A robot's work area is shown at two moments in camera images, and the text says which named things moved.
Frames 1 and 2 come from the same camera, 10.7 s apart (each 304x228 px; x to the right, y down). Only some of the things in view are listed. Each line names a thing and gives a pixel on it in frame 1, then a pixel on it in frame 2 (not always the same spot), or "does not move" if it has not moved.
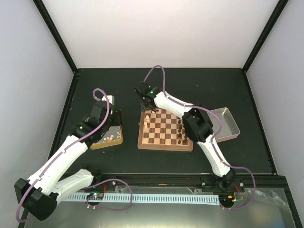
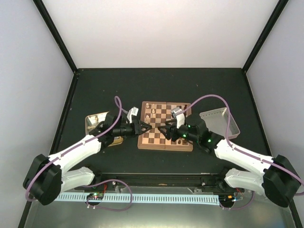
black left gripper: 118,119 → 137,125
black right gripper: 144,108 → 170,131
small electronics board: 95,196 does not move
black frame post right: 280,8 does not move
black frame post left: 55,33 does not move
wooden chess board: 163,129 does not move
